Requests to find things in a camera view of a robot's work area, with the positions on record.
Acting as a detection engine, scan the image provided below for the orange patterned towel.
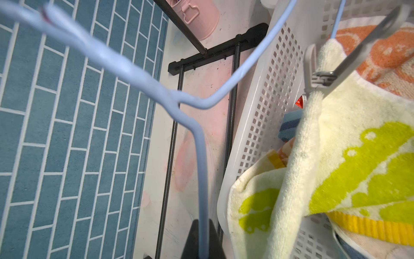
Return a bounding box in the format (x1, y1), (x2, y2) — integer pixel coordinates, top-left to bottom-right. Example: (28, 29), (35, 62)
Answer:
(267, 25), (414, 259)

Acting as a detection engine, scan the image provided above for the light blue wire hanger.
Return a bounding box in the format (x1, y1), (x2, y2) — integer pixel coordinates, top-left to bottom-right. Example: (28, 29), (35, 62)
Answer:
(1, 1), (296, 259)

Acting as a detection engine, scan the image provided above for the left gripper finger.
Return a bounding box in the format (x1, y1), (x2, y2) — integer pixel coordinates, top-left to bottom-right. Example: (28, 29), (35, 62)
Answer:
(181, 219), (226, 259)

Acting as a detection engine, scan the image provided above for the pink pencil cup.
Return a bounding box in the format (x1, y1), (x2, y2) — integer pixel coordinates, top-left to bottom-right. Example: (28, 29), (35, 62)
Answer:
(167, 0), (220, 41)

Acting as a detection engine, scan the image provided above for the white perforated plastic basket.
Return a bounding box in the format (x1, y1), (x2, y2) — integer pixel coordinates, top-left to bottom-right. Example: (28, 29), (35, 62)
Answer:
(217, 1), (414, 259)

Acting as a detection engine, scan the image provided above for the blue patterned towel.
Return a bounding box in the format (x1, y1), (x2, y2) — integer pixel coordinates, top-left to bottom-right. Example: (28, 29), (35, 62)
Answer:
(278, 110), (303, 142)

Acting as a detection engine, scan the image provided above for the yellow green patterned towel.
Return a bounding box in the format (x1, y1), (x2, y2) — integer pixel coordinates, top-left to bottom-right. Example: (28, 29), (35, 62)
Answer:
(227, 38), (414, 259)

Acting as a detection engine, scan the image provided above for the black metal clothes rack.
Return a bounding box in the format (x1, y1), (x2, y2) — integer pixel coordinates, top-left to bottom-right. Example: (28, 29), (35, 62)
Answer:
(155, 1), (269, 259)

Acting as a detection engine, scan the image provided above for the white clothespin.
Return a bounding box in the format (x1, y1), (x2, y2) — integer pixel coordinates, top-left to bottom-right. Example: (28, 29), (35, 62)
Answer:
(304, 4), (410, 97)

